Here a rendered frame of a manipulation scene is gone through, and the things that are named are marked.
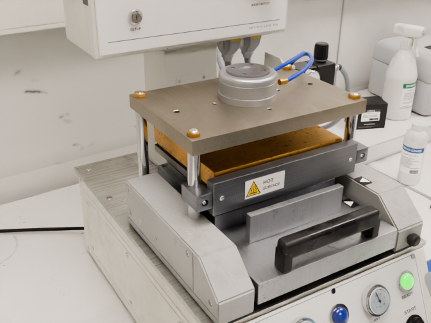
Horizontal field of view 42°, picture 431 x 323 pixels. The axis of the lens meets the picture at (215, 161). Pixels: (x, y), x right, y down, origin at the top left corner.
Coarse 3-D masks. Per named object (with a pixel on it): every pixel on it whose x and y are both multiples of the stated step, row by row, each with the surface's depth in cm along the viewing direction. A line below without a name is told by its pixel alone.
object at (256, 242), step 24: (312, 192) 73; (336, 192) 75; (264, 216) 69; (288, 216) 72; (312, 216) 74; (336, 216) 76; (240, 240) 70; (264, 240) 71; (360, 240) 71; (384, 240) 73; (264, 264) 66; (312, 264) 67; (336, 264) 69; (264, 288) 64; (288, 288) 66
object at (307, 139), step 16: (304, 128) 80; (320, 128) 80; (160, 144) 80; (176, 144) 75; (256, 144) 75; (272, 144) 75; (288, 144) 75; (304, 144) 75; (320, 144) 75; (176, 160) 77; (208, 160) 71; (224, 160) 71; (240, 160) 71; (256, 160) 71; (272, 160) 72; (208, 176) 69
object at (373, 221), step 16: (368, 208) 70; (320, 224) 67; (336, 224) 67; (352, 224) 68; (368, 224) 69; (288, 240) 64; (304, 240) 64; (320, 240) 66; (336, 240) 67; (288, 256) 64
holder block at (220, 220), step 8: (160, 168) 83; (168, 176) 81; (176, 176) 80; (176, 184) 79; (320, 184) 79; (328, 184) 80; (296, 192) 77; (304, 192) 78; (264, 200) 75; (272, 200) 75; (280, 200) 76; (240, 208) 73; (248, 208) 73; (256, 208) 74; (208, 216) 72; (216, 216) 71; (224, 216) 72; (232, 216) 72; (240, 216) 73; (216, 224) 72; (224, 224) 72; (232, 224) 73
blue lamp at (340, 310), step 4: (336, 308) 69; (340, 308) 69; (344, 308) 70; (336, 312) 69; (340, 312) 69; (344, 312) 69; (336, 316) 69; (340, 316) 69; (344, 316) 69; (336, 320) 69; (340, 320) 69; (344, 320) 69
